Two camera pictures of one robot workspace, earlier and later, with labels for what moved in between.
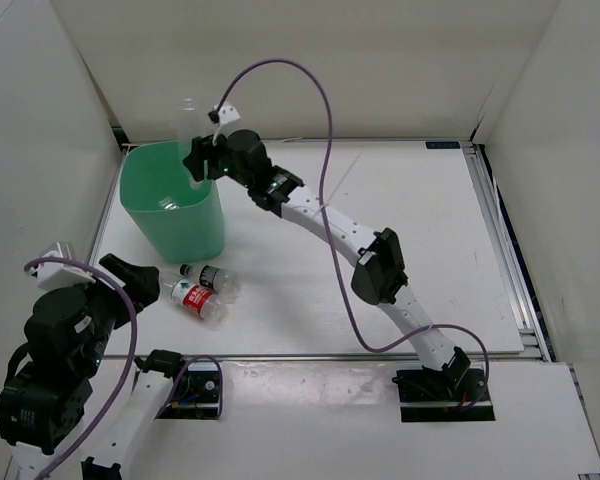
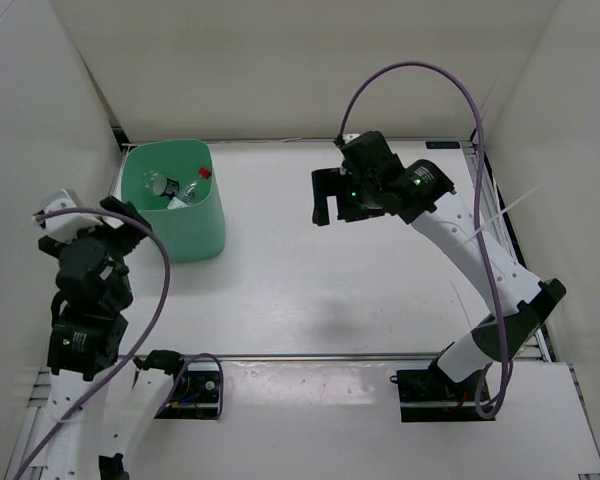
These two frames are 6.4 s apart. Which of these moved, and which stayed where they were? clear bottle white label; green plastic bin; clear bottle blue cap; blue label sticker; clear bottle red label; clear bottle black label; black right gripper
Moved: clear bottle red label; black right gripper; clear bottle white label; clear bottle blue cap; clear bottle black label
Stayed: green plastic bin; blue label sticker
